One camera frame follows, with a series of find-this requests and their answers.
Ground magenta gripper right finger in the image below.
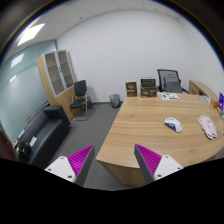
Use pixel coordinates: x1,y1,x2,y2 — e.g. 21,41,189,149
134,144,182,184

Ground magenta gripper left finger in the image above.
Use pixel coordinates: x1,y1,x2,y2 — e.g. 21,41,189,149
46,145,95,186

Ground white and blue computer mouse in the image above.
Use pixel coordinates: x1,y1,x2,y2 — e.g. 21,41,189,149
164,117,183,133

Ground pink white shaped mouse pad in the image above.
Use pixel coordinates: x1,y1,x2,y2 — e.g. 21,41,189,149
198,115,217,139

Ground black leather sofa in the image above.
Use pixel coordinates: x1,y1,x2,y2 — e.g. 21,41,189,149
17,105,71,169

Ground wooden office desk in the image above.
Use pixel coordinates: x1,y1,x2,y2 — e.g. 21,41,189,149
96,94,224,187

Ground black visitor chair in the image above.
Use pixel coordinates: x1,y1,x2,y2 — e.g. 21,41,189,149
70,80,88,121

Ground white green paper sheet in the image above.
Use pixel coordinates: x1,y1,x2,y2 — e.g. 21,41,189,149
158,93,179,100

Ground grey mesh waste bin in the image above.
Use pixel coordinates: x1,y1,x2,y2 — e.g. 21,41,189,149
109,94,120,108

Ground dark brown stacked boxes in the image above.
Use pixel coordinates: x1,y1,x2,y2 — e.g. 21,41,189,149
140,78,157,98

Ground small brown cardboard box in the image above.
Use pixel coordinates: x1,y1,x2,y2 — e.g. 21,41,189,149
125,80,137,97

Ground round grey coaster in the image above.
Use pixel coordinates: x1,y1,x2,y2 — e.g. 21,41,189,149
198,95,211,104

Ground black mesh office chair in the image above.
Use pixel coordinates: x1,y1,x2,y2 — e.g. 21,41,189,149
157,69,188,93

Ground wooden glass-door bookcase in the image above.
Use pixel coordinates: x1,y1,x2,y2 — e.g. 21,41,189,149
37,50,75,120

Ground blue box at edge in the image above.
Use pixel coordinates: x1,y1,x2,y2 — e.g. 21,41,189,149
218,92,224,112

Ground ceiling light panel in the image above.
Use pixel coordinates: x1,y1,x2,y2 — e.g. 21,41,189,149
18,24,44,46

